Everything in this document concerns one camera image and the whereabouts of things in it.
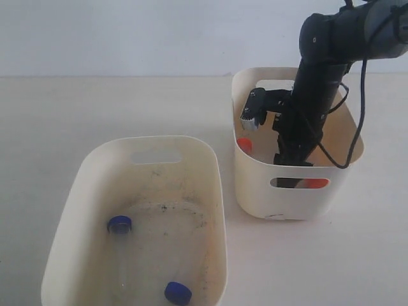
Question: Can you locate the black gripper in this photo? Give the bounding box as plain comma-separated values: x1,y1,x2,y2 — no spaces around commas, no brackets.
261,87,332,188

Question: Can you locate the orange-capped tube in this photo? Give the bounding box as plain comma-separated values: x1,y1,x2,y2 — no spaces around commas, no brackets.
237,137,270,163
304,178,330,189

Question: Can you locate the blue-capped tube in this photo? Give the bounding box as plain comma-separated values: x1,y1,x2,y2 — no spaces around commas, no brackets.
107,215,133,297
164,227,207,305

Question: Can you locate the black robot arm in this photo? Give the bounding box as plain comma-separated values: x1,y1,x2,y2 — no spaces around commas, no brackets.
260,1,407,169

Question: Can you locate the large cream plastic bin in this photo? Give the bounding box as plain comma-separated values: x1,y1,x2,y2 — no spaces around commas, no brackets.
41,136,228,305

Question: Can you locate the black cable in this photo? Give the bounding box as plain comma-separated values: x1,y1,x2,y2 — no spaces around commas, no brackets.
315,0,402,170

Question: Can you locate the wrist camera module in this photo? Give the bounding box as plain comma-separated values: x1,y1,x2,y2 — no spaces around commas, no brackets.
240,87,267,131

